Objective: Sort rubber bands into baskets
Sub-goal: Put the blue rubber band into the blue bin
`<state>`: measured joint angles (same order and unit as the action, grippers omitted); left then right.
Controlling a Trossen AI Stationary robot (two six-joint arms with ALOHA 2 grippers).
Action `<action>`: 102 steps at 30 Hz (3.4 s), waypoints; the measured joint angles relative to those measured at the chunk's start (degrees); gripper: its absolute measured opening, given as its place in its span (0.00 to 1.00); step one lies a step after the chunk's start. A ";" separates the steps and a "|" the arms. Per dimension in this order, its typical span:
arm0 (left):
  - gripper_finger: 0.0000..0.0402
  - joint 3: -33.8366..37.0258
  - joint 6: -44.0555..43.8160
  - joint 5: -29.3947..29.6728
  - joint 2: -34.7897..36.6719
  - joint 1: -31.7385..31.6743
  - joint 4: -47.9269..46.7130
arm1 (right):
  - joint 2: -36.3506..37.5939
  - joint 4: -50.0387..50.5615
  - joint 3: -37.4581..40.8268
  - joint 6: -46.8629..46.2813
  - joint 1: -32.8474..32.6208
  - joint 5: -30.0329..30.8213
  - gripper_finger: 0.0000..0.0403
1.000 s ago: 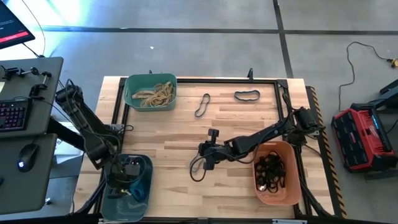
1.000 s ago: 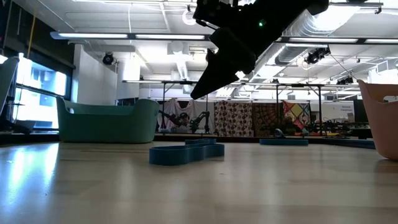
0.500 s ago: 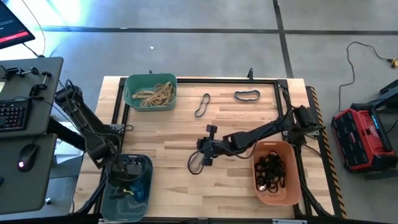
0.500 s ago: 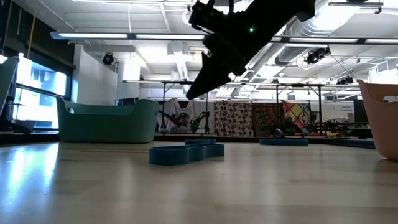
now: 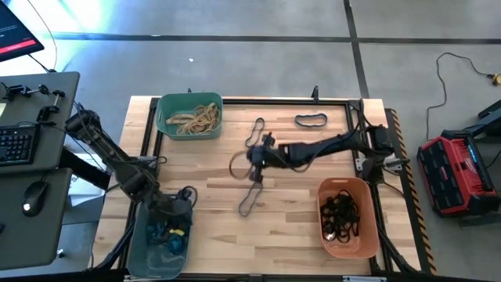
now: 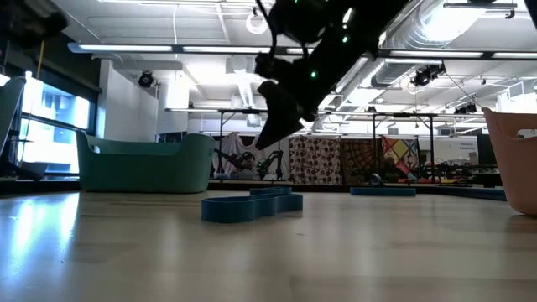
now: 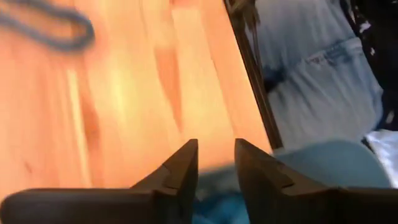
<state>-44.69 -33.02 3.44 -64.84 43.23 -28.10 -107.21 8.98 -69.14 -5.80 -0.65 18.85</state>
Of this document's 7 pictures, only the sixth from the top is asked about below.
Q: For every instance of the orange plastic basket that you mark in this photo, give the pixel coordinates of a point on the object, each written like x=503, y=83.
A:
x=516, y=168

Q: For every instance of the black background desk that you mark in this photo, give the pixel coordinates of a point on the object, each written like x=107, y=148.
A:
x=474, y=176

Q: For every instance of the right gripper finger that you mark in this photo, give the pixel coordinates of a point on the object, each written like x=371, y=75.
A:
x=281, y=117
x=272, y=67

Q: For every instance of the white hanging cloth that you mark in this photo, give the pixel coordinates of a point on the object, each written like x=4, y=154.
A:
x=233, y=144

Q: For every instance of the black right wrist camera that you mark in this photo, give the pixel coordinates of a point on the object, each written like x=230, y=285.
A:
x=300, y=21

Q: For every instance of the black hanging dome camera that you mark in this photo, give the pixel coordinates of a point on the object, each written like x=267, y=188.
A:
x=145, y=79

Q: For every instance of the black metal frame stand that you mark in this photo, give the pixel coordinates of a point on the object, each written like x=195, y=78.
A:
x=235, y=111
x=403, y=114

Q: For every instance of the brown mandala hanging cloth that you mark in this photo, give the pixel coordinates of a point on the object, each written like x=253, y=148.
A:
x=356, y=159

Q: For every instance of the silver ventilation duct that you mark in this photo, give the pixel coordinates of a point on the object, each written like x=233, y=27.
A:
x=403, y=71

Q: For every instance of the black background monitor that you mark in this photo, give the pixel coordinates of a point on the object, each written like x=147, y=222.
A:
x=486, y=149

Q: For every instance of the person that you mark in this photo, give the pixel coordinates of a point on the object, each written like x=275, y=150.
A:
x=247, y=161

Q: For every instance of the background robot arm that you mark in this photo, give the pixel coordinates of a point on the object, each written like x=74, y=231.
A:
x=226, y=157
x=270, y=161

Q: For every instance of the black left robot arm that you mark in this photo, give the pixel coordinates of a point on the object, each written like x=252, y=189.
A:
x=25, y=21

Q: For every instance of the black ceiling lamp cluster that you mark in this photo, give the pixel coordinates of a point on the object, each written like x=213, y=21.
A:
x=425, y=75

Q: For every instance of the blue rubber band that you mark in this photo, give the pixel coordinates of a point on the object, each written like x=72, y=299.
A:
x=235, y=211
x=382, y=191

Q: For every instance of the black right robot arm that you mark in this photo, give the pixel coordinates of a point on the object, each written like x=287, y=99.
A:
x=373, y=21

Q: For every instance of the light green plastic basket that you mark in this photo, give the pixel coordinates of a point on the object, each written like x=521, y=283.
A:
x=168, y=168

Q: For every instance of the black overhead rig beam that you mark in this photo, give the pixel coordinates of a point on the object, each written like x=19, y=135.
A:
x=440, y=53

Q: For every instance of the dotted hanging cloth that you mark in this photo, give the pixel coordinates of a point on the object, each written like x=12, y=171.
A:
x=314, y=159

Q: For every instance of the colourful diamond hanging cloth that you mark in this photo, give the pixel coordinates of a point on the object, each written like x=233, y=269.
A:
x=400, y=149

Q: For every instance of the white round ceiling fixture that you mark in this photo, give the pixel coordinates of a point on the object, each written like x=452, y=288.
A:
x=257, y=23

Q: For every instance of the black roller blind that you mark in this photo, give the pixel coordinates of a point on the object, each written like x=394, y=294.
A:
x=63, y=71

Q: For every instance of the small black ceiling lamp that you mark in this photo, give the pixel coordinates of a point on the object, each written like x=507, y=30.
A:
x=465, y=109

